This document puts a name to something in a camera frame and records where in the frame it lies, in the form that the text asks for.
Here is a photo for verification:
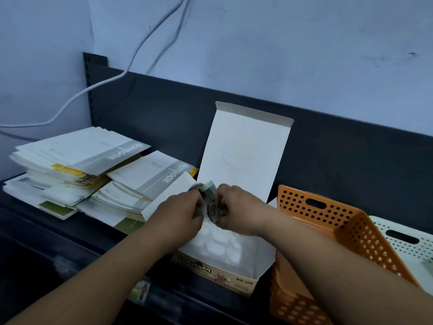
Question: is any orange plastic basket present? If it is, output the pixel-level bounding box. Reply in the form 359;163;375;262
269;185;422;325

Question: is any person's left forearm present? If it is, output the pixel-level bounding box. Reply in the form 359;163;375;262
6;219;176;325

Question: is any white perforated plastic basket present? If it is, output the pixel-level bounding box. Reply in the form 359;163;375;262
369;215;433;297

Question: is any stack of white papers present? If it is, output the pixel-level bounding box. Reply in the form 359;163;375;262
2;155;153;234

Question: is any white power cable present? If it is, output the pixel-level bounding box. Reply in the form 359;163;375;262
0;0;186;128

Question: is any white cardboard box open lid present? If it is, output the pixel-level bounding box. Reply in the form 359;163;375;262
142;101;294;297

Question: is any white flat notebook package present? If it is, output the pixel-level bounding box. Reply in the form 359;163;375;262
17;126;151;176

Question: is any person's left hand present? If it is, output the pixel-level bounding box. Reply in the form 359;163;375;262
148;189;205;250

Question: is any green cover booklet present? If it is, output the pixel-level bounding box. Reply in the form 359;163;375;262
39;200;79;220

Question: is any wide black shelf back panel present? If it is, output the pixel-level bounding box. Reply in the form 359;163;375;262
91;65;433;234

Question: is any yellow green printed booklet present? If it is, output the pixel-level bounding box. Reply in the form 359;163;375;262
51;163;110;189

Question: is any person's right forearm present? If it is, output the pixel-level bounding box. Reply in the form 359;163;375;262
260;209;433;325

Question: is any white grey-banded notebook package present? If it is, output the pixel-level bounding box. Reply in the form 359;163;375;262
107;150;198;201

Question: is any green yellow shelf label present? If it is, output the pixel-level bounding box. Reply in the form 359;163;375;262
128;280;152;305

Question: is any black wall cable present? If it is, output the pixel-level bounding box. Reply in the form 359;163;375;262
146;0;193;75

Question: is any person's right hand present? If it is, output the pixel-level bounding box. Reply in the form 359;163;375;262
215;184;272;238

